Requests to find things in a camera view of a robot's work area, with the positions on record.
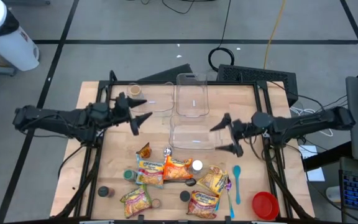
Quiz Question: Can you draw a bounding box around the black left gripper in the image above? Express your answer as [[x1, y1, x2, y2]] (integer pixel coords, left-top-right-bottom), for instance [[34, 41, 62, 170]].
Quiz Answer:
[[109, 92, 154, 136]]

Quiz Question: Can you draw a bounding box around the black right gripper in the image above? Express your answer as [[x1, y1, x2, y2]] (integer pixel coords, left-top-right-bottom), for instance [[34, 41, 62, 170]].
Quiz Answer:
[[209, 112, 254, 158]]

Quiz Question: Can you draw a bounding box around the teal plastic spoon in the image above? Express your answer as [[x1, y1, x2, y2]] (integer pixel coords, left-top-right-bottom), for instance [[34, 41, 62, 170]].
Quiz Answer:
[[232, 164, 242, 205]]

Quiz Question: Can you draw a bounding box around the white lid spice jar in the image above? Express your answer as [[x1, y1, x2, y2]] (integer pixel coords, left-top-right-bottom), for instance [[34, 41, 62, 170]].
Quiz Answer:
[[191, 159, 204, 174]]

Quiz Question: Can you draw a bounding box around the taco seasoning packet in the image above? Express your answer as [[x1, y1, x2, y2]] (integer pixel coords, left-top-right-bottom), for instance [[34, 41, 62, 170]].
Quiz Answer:
[[135, 142, 153, 159]]

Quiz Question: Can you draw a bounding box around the yellow noodle pack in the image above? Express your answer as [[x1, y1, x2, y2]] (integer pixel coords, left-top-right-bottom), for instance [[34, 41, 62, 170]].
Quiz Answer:
[[196, 165, 229, 196]]

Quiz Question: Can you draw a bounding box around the orange Maruchan chicken ramen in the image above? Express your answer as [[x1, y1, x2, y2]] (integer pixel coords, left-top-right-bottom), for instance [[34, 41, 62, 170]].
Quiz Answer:
[[162, 155, 194, 182]]

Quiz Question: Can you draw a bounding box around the blue Maruchan ramen pack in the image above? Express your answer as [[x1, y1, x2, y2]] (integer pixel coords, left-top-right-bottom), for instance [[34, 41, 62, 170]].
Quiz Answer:
[[134, 154, 165, 189]]

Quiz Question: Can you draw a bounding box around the green lid spice jar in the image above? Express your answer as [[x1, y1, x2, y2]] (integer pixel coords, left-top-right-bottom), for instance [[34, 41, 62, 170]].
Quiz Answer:
[[122, 169, 137, 182]]

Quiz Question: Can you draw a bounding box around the red Maruchan ramen pack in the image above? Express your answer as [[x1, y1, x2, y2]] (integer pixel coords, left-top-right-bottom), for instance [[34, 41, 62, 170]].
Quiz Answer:
[[186, 190, 220, 220]]

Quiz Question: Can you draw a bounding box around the dark lid brown spice jar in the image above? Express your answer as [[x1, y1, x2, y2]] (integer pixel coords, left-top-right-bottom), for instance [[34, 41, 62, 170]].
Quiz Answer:
[[97, 185, 116, 198]]

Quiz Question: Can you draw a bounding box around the chili shrimp ramen pack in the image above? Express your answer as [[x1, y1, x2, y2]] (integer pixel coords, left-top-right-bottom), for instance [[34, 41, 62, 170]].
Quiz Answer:
[[119, 184, 153, 219]]

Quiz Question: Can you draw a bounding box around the clear plastic storage bin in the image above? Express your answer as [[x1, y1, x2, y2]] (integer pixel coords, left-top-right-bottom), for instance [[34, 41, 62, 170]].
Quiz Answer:
[[175, 73, 210, 118], [126, 82, 176, 113], [168, 114, 224, 151]]

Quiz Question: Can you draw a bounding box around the black flat panel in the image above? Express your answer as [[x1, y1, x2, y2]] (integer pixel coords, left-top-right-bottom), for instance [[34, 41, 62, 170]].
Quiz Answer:
[[137, 63, 193, 82]]

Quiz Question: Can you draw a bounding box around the red plastic bowl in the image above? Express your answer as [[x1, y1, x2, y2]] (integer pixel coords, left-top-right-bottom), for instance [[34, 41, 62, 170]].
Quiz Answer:
[[252, 191, 280, 221]]

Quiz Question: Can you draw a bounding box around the white paper sheet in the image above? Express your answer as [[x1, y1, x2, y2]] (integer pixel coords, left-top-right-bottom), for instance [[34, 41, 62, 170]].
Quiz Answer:
[[298, 145, 326, 182]]

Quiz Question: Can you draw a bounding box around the white computer mouse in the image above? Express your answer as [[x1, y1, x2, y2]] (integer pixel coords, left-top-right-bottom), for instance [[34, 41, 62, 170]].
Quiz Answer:
[[325, 185, 343, 203]]

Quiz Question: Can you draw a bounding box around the white trash can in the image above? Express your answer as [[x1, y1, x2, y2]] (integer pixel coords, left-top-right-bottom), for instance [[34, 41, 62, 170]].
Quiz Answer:
[[0, 0, 40, 72]]

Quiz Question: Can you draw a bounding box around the black aluminium table frame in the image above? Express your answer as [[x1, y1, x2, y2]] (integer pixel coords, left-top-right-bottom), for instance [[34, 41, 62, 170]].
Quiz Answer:
[[50, 70, 316, 224]]

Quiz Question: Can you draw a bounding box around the black coiled cable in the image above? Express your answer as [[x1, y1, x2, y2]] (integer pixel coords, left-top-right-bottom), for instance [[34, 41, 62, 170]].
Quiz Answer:
[[208, 0, 236, 72]]

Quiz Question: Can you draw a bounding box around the black desk frame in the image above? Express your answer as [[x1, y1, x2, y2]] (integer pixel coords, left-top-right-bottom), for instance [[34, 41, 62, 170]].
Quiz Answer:
[[303, 141, 354, 172]]

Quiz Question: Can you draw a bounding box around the black floor cable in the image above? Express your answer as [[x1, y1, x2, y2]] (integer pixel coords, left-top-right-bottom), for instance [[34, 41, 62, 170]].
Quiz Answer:
[[162, 0, 195, 15]]

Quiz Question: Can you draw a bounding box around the yellow cable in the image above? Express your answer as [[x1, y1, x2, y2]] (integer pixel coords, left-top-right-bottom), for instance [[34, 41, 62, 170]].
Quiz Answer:
[[262, 0, 287, 70]]

